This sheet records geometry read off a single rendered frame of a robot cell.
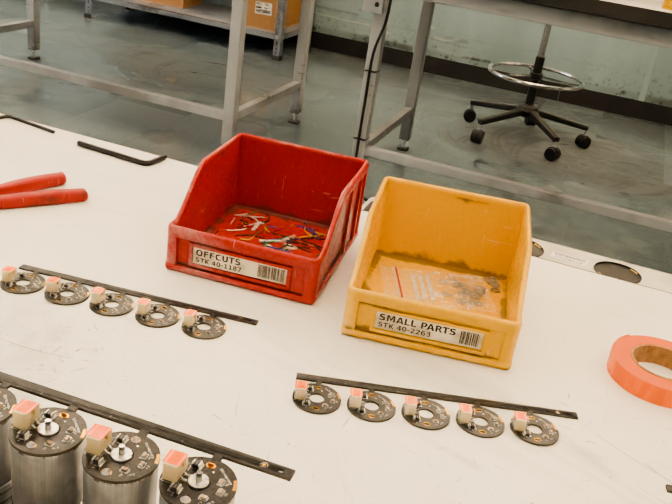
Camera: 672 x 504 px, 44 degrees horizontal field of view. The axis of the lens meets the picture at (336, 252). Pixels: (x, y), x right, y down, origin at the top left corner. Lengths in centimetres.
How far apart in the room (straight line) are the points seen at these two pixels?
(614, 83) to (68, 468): 440
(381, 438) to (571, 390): 13
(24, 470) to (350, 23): 460
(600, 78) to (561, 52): 24
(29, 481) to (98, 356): 16
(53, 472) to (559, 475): 23
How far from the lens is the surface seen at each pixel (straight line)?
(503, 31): 463
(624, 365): 50
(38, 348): 46
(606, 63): 459
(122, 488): 28
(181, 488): 28
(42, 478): 30
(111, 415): 31
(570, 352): 52
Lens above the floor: 100
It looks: 25 degrees down
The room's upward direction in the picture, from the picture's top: 9 degrees clockwise
